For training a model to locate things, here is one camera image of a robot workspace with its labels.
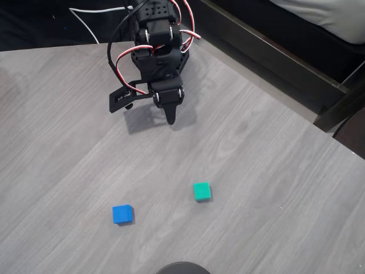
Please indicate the blue cube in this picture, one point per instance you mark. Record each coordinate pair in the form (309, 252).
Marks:
(122, 214)

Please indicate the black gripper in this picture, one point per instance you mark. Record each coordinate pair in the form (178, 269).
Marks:
(168, 97)

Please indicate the dark wooden bed frame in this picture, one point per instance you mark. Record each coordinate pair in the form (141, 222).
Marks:
(273, 54)

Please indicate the dark round stool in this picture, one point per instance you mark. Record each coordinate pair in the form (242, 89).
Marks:
(352, 137)

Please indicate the dark round object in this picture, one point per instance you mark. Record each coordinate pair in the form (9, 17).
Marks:
(182, 269)

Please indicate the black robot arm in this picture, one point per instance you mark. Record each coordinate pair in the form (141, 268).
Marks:
(155, 61)

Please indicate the white mattress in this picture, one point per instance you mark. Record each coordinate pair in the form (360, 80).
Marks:
(328, 17)

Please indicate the green cube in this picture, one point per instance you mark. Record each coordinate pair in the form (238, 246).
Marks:
(201, 191)

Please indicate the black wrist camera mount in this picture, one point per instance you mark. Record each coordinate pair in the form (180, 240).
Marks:
(119, 100)

